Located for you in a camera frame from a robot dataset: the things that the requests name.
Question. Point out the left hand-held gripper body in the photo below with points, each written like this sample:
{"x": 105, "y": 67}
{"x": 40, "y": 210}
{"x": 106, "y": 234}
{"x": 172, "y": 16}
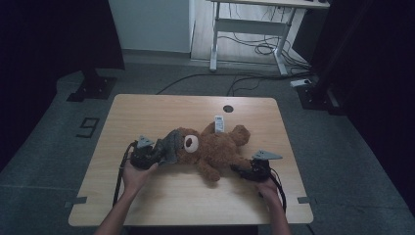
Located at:
{"x": 145, "y": 158}

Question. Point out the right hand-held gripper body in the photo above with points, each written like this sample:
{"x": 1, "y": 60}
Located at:
{"x": 257, "y": 171}

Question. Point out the grey towel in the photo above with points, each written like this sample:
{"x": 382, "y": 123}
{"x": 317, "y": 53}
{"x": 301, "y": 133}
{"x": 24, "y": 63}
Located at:
{"x": 169, "y": 147}

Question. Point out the brown teddy bear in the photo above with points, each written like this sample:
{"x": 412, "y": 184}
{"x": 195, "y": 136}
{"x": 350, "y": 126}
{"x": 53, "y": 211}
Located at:
{"x": 215, "y": 150}

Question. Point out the person's right hand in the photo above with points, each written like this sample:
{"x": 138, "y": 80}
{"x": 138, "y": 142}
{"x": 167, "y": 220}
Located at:
{"x": 269, "y": 192}

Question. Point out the person's left hand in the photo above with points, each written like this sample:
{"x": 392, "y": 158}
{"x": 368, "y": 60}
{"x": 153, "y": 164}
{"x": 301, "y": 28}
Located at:
{"x": 137, "y": 181}

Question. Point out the grey tape strip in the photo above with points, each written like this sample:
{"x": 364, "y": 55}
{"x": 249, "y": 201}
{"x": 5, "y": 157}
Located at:
{"x": 76, "y": 201}
{"x": 306, "y": 199}

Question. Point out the person's dark clothing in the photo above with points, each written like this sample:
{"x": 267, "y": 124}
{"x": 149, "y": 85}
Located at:
{"x": 195, "y": 231}

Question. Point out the black stand base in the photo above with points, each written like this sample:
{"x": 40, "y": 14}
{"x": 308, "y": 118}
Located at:
{"x": 311, "y": 98}
{"x": 94, "y": 88}

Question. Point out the white power strip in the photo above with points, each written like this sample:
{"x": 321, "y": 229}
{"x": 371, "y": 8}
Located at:
{"x": 300, "y": 83}

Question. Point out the dark curtain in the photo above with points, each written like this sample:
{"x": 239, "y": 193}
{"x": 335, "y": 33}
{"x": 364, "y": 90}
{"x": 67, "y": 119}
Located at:
{"x": 375, "y": 65}
{"x": 39, "y": 49}

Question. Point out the white desk frame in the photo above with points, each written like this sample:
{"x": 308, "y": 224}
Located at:
{"x": 248, "y": 26}

